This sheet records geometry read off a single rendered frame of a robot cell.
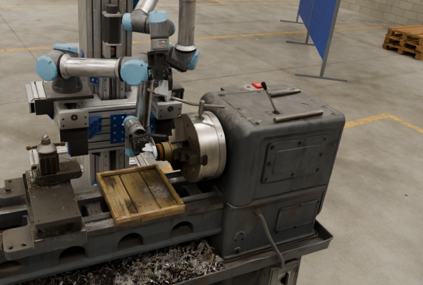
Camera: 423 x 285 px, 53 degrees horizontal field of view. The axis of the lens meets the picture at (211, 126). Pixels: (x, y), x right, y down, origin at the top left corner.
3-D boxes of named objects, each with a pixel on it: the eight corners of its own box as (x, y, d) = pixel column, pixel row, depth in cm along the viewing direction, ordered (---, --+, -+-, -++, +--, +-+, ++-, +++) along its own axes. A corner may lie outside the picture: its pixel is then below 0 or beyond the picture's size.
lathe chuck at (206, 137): (186, 153, 215) (194, 99, 198) (213, 193, 192) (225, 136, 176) (170, 155, 211) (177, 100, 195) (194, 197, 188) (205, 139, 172)
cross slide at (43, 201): (63, 167, 194) (63, 159, 192) (82, 225, 161) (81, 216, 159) (24, 173, 187) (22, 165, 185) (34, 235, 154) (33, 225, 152)
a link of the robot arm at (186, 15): (174, 61, 239) (175, -39, 208) (199, 65, 238) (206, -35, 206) (168, 71, 230) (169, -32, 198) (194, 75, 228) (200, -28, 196)
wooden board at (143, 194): (157, 170, 212) (157, 163, 210) (184, 212, 184) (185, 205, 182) (96, 180, 199) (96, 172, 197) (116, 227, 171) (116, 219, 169)
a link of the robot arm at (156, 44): (165, 39, 177) (172, 38, 169) (165, 51, 177) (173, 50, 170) (147, 40, 173) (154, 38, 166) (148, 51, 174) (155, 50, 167)
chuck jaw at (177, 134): (188, 141, 195) (184, 116, 197) (192, 139, 191) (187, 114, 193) (166, 144, 191) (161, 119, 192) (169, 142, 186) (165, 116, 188)
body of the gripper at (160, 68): (147, 80, 175) (145, 51, 173) (167, 79, 179) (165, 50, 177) (153, 80, 168) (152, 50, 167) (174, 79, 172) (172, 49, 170)
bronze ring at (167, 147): (172, 135, 190) (152, 138, 186) (179, 146, 183) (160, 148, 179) (170, 153, 195) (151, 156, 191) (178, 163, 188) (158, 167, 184)
